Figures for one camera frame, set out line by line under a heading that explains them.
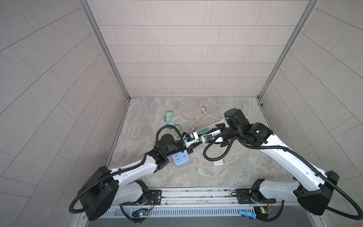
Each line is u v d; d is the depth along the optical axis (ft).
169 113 3.42
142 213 2.11
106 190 1.31
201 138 1.89
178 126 3.25
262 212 2.23
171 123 3.25
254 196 2.11
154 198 2.32
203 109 3.54
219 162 2.65
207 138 1.78
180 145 1.90
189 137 1.85
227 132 1.80
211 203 2.32
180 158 2.69
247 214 2.12
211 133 1.91
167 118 3.30
